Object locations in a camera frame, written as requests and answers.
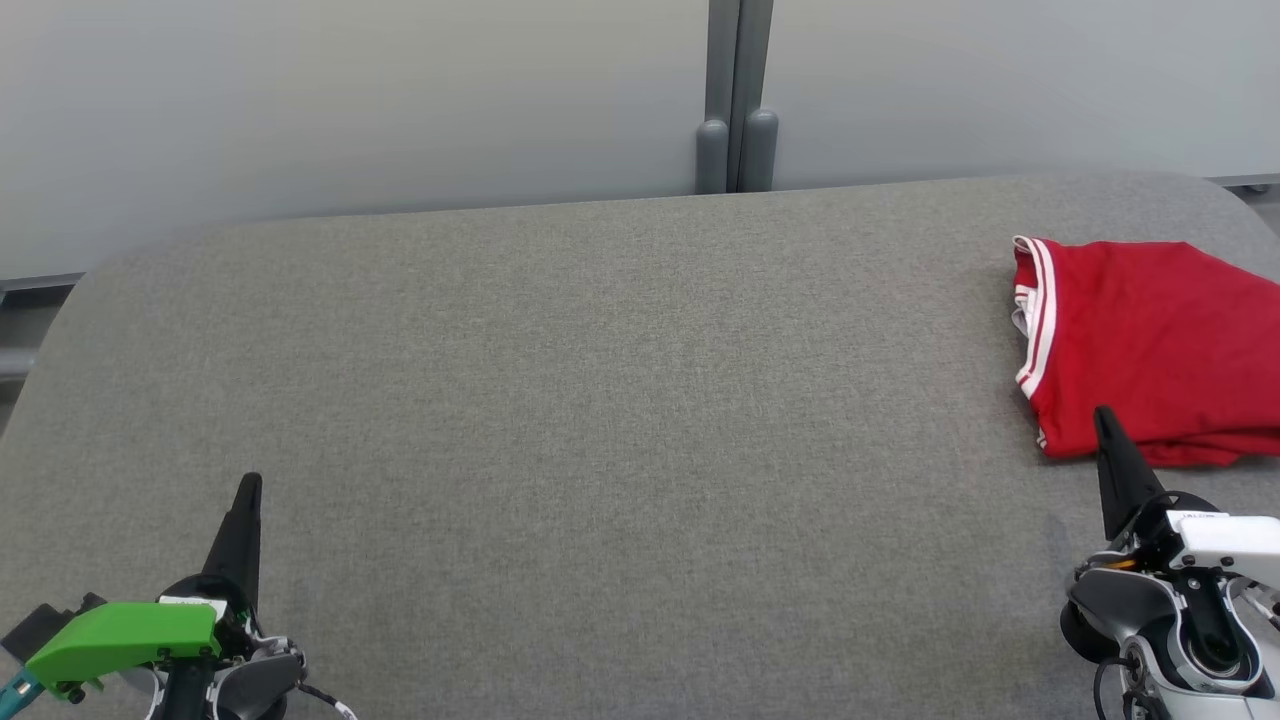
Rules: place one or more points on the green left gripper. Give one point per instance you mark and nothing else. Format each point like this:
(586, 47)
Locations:
(120, 635)

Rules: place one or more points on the red Bulls basketball jersey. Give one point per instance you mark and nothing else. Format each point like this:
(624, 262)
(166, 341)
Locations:
(1150, 330)

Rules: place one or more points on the grey partition post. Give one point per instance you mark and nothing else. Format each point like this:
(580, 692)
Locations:
(760, 150)
(712, 150)

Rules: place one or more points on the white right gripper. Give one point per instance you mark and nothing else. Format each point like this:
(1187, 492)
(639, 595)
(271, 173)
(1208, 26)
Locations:
(1230, 540)

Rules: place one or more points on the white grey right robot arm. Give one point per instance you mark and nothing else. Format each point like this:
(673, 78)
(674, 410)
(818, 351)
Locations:
(1120, 600)

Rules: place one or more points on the grey wall base rail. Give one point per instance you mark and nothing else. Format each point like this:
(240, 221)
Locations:
(30, 284)
(1245, 183)

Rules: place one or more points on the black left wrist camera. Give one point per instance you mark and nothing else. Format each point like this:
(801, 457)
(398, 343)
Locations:
(30, 625)

